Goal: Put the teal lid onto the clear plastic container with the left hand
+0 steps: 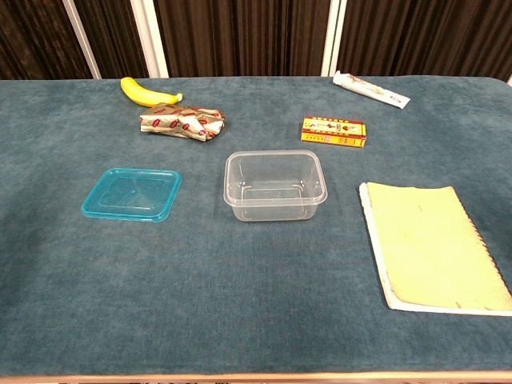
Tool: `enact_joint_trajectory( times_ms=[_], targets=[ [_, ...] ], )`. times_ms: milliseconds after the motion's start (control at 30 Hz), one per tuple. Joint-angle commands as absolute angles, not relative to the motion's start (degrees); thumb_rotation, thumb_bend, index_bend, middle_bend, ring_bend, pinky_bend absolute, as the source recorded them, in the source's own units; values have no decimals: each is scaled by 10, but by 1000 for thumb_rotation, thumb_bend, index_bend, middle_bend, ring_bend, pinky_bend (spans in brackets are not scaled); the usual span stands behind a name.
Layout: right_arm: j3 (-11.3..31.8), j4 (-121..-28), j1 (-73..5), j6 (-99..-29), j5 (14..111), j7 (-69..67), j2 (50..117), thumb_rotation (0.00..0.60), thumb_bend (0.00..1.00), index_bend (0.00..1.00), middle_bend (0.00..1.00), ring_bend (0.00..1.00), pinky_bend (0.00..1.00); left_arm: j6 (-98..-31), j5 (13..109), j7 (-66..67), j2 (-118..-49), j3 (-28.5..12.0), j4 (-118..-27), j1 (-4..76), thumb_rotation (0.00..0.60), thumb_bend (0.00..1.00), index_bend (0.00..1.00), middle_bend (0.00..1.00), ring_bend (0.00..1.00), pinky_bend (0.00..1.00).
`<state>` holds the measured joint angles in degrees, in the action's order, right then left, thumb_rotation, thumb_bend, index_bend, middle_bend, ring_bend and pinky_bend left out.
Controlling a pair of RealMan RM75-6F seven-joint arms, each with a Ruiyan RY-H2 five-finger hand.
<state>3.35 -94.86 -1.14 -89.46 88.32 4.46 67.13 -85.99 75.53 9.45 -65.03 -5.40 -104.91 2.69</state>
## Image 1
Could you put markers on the blue plastic lid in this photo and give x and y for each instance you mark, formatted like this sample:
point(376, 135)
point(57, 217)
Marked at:
point(132, 196)

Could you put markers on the clear plastic container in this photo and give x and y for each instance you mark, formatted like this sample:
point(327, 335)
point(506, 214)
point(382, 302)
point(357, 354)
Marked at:
point(276, 202)

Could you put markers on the yellow red small carton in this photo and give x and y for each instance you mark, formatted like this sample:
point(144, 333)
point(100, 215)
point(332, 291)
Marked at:
point(334, 132)

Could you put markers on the gold red foil snack wrapper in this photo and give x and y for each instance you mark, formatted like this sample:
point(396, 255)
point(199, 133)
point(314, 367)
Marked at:
point(180, 122)

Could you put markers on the teal table cloth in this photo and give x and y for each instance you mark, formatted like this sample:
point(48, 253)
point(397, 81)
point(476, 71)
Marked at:
point(240, 300)

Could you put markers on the white toothpaste tube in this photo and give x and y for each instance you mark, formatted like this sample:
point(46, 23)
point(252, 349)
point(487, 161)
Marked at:
point(368, 90)

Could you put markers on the yellow banana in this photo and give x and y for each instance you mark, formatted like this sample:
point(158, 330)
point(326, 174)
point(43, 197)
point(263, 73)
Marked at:
point(140, 94)

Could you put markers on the dark brown curtain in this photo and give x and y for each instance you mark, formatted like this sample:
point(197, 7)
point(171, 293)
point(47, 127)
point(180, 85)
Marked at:
point(240, 36)

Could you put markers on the yellow spiral notebook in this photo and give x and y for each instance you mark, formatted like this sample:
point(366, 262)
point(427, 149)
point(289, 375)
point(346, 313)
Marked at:
point(424, 248)

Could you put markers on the white frame post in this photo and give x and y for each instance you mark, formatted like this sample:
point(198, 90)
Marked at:
point(82, 40)
point(510, 78)
point(149, 40)
point(334, 40)

